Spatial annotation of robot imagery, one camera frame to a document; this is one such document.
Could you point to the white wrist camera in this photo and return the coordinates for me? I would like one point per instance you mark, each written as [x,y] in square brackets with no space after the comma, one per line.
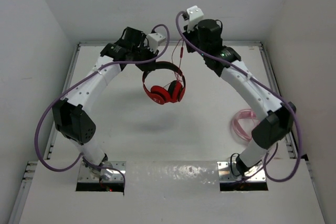
[193,15]
[154,40]

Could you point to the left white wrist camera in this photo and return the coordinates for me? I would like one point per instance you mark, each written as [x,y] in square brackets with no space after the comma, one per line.
[154,40]

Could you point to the pink headphones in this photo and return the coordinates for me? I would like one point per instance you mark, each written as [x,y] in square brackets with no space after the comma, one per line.
[245,114]

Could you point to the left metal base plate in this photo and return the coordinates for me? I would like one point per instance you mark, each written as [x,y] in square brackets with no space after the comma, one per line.
[111,175]

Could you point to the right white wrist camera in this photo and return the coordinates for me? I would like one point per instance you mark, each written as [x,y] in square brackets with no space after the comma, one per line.
[193,15]

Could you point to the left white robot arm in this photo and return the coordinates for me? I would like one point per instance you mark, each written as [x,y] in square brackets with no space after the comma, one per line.
[71,111]

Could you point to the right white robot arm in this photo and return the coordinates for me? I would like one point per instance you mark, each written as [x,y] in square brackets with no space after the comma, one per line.
[274,116]

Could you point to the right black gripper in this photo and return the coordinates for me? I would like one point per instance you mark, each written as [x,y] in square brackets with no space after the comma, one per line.
[189,34]

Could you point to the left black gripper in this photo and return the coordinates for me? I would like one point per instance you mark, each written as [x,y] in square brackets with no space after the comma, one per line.
[146,64]

